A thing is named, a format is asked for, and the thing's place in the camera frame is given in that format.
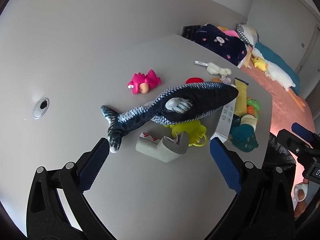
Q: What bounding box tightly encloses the checkered pillow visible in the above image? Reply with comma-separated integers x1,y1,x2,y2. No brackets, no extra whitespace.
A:
236,24,260,48

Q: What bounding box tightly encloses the pink bed sheet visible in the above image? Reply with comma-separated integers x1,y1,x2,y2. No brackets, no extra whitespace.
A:
237,62,315,143

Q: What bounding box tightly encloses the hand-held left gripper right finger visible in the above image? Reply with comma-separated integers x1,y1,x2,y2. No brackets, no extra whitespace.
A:
205,138,295,240

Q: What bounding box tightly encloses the yellow plush duck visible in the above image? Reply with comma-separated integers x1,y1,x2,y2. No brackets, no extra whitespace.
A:
251,56,269,73

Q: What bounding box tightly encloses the blue plush fish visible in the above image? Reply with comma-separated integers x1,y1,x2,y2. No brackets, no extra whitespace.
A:
101,81,239,154

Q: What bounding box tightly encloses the teal pillow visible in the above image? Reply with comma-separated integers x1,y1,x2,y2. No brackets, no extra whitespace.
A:
254,41,300,95

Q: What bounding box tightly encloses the white plush rabbit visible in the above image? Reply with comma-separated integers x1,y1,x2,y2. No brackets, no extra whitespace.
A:
206,62,233,77

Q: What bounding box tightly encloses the pink dinosaur toy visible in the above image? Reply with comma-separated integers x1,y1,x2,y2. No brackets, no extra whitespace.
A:
127,69,162,95

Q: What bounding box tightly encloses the grey desk cable grommet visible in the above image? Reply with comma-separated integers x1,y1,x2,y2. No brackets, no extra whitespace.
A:
33,97,50,119

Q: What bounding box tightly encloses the green plastic toy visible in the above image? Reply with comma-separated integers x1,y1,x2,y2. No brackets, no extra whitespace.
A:
246,97,261,118

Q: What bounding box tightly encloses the white wardrobe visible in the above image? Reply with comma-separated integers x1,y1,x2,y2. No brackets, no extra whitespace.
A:
295,25,320,100

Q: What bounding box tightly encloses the grey foam corner guard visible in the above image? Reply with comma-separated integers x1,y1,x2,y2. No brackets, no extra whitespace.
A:
136,132,190,164

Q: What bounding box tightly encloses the person's right hand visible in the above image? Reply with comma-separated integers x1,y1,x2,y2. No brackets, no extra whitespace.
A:
294,182,309,218

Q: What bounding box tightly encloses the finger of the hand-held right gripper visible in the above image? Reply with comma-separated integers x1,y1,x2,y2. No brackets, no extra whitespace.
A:
277,129,315,156
292,122,320,143

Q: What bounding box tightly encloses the white cardboard box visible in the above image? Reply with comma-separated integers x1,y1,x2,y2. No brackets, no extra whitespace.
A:
210,97,237,143

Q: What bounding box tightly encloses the yellow plastic toy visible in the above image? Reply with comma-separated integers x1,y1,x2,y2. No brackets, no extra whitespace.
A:
164,120,208,147

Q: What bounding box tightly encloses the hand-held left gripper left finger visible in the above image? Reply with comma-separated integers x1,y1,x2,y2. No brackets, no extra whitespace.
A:
26,137,118,240

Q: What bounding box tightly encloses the pink plush toy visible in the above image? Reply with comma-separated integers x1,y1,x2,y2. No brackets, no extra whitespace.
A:
217,26,239,38

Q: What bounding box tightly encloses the navy rabbit print blanket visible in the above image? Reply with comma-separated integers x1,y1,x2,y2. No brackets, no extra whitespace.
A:
192,24,248,67

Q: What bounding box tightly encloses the white plush goose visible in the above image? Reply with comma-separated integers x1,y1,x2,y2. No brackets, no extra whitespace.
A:
251,47,307,108

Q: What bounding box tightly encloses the black power strip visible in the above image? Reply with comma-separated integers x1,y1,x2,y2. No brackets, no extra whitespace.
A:
182,25,200,40

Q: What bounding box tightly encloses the teal bear-shaped toy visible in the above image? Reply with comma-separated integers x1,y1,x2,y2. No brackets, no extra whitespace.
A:
229,115,259,153

